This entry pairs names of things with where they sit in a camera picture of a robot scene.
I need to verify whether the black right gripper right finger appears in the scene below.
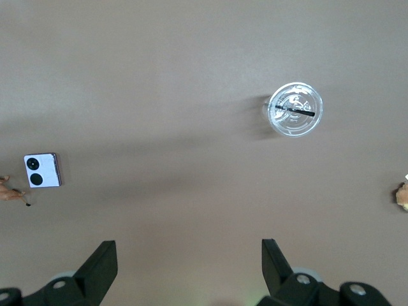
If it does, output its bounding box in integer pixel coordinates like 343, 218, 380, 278
257, 238, 341, 306

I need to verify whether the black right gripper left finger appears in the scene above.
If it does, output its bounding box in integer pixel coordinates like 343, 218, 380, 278
24, 240, 119, 306

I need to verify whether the brown lion statue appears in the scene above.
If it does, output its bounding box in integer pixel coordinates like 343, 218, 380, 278
0, 175, 33, 208

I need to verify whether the lilac flip phone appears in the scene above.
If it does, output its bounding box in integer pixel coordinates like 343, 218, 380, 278
23, 152, 64, 189

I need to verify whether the brown plush toy with tag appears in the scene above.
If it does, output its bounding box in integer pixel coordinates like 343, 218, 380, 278
391, 173, 408, 212

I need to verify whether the black drinking straw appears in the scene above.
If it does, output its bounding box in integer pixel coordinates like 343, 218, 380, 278
274, 105, 316, 117

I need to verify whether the clear plastic lidded cup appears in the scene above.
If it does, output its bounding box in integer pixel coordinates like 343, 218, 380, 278
261, 82, 324, 138

